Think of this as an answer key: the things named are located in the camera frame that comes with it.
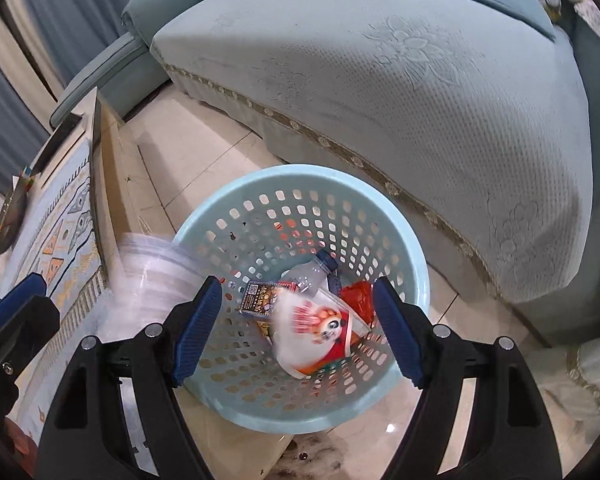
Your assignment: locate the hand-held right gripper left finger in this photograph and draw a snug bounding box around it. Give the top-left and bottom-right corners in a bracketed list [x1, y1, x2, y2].
[34, 275, 224, 480]

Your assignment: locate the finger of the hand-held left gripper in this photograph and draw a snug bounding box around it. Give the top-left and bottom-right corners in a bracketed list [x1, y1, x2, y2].
[0, 272, 61, 386]

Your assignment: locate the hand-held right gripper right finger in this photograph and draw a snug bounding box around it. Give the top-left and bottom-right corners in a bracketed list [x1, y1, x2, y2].
[372, 276, 563, 480]

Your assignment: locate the red snack packet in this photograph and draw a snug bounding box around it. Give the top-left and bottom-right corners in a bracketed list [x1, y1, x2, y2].
[339, 281, 381, 328]

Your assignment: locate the dark printed packet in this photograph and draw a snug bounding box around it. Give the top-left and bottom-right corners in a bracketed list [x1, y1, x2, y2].
[238, 280, 301, 321]

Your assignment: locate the clear plastic jar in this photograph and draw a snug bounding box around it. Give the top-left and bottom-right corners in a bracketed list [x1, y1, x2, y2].
[100, 232, 208, 361]

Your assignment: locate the clear plastic bottle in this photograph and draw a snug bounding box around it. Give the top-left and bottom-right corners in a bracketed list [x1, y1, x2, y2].
[280, 249, 340, 297]

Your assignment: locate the light blue plastic basket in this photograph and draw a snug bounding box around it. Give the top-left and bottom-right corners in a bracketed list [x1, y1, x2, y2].
[171, 165, 431, 435]

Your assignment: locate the reddish brown object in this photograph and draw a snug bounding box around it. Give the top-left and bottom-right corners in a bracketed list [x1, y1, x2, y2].
[0, 417, 36, 479]

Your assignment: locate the patterned blue table cloth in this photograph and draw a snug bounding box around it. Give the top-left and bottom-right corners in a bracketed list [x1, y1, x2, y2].
[0, 135, 131, 461]

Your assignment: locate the dark round bowl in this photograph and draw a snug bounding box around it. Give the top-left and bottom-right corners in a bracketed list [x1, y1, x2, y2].
[0, 172, 33, 256]

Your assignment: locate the grey fluffy object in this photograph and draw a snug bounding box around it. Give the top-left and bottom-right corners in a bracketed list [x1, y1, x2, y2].
[270, 432, 352, 480]

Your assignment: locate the coffee table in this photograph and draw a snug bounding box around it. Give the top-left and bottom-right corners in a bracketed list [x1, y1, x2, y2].
[10, 87, 181, 480]

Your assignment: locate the blue curtain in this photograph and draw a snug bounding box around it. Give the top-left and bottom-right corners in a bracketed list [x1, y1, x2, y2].
[0, 40, 56, 197]
[17, 0, 151, 103]

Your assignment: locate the teal sofa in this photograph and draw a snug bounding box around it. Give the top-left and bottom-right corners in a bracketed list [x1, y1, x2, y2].
[50, 0, 600, 466]

